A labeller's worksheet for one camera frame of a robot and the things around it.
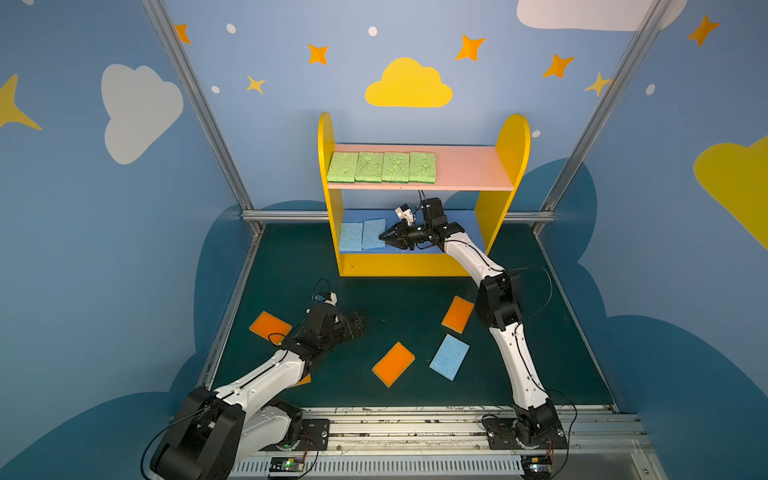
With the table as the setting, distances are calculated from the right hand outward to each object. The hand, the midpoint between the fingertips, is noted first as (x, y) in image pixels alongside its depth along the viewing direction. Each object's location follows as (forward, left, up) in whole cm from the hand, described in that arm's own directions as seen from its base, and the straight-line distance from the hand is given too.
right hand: (382, 236), depth 95 cm
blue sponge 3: (-32, -22, -17) cm, 42 cm away
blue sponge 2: (+5, +4, -2) cm, 7 cm away
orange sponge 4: (-26, +33, -15) cm, 45 cm away
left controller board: (-60, +20, -18) cm, 66 cm away
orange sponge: (-35, -5, -18) cm, 40 cm away
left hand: (-24, +7, -11) cm, 27 cm away
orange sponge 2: (-18, -26, -17) cm, 36 cm away
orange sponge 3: (-47, +13, +4) cm, 49 cm away
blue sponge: (+2, +11, -3) cm, 11 cm away
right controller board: (-57, -42, -19) cm, 73 cm away
